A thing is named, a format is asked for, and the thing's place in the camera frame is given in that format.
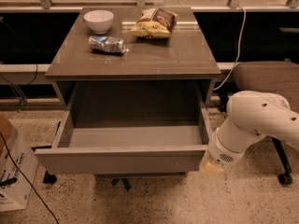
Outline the white cable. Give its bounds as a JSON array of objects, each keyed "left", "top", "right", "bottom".
[{"left": 212, "top": 4, "right": 247, "bottom": 91}]

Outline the white cardboard box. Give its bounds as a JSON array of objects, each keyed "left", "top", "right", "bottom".
[{"left": 0, "top": 115, "right": 38, "bottom": 212}]

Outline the yellow brown chip bag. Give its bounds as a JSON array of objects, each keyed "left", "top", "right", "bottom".
[{"left": 130, "top": 7, "right": 178, "bottom": 39}]

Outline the grey top drawer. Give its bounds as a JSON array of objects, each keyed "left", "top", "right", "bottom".
[{"left": 36, "top": 80, "right": 211, "bottom": 177}]

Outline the white ceramic bowl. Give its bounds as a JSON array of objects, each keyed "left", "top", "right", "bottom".
[{"left": 83, "top": 10, "right": 114, "bottom": 34}]

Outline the grey office chair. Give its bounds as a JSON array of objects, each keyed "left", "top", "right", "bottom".
[{"left": 225, "top": 62, "right": 299, "bottom": 185}]

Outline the black floor cable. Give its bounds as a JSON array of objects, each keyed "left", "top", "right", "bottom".
[{"left": 0, "top": 131, "right": 60, "bottom": 224}]

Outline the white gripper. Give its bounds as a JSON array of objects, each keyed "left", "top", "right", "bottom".
[{"left": 199, "top": 132, "right": 244, "bottom": 176}]

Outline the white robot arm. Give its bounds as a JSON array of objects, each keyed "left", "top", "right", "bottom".
[{"left": 199, "top": 91, "right": 299, "bottom": 176}]

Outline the grey drawer cabinet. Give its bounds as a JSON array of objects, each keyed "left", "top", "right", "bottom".
[{"left": 46, "top": 7, "right": 221, "bottom": 102}]

